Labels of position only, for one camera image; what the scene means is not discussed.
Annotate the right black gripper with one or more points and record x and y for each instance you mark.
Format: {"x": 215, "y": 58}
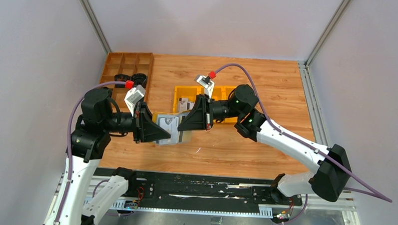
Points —
{"x": 201, "y": 117}

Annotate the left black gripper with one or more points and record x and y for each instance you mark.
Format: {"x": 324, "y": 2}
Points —
{"x": 144, "y": 127}

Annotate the silver credit card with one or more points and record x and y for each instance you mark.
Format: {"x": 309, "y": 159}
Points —
{"x": 168, "y": 122}

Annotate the yellow leather card holder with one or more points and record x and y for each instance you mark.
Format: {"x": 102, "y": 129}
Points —
{"x": 180, "y": 137}

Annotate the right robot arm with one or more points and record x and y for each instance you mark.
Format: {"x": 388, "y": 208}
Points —
{"x": 326, "y": 176}

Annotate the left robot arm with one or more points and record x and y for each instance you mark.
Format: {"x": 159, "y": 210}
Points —
{"x": 86, "y": 143}

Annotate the silver cards in bin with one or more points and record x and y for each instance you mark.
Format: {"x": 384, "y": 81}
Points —
{"x": 184, "y": 104}

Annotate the left yellow bin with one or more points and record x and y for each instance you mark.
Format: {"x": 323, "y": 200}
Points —
{"x": 184, "y": 92}

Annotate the yellow bin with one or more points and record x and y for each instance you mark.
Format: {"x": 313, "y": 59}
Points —
{"x": 184, "y": 92}
{"x": 217, "y": 94}
{"x": 227, "y": 91}

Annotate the middle yellow bin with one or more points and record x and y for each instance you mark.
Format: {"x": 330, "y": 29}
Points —
{"x": 217, "y": 94}

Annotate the right yellow bin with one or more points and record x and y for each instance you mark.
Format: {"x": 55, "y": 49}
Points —
{"x": 227, "y": 91}

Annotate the black coiled band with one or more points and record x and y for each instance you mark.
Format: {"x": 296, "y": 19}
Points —
{"x": 139, "y": 79}
{"x": 122, "y": 77}

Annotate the wooden compartment tray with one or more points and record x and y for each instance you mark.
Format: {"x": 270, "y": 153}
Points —
{"x": 128, "y": 63}

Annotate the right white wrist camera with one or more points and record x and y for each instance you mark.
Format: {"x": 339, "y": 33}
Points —
{"x": 206, "y": 81}

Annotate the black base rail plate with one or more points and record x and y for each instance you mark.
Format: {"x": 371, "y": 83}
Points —
{"x": 209, "y": 194}

